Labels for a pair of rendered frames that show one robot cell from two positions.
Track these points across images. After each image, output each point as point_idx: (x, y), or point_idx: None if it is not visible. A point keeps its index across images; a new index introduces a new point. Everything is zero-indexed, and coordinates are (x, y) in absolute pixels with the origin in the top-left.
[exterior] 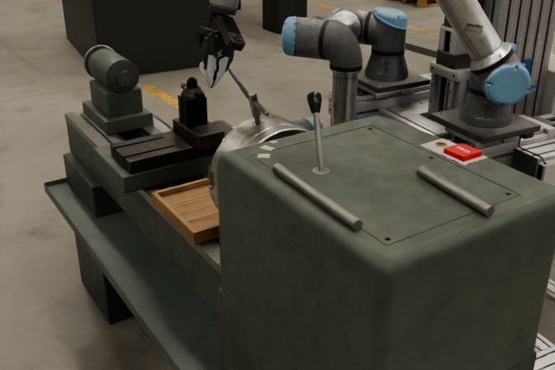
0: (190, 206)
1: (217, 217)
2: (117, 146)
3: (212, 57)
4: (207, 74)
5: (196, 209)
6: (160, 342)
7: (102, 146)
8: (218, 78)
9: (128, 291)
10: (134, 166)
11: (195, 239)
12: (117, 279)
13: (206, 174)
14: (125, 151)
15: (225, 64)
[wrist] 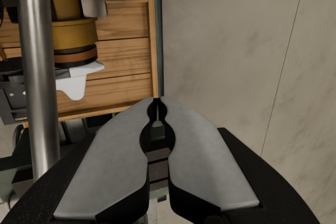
0: (127, 70)
1: (107, 29)
2: (167, 179)
3: (212, 191)
4: (199, 113)
5: (123, 60)
6: (158, 4)
7: (167, 192)
8: (136, 108)
9: (157, 72)
10: (165, 143)
11: None
12: (159, 88)
13: (80, 138)
14: (165, 168)
15: (89, 162)
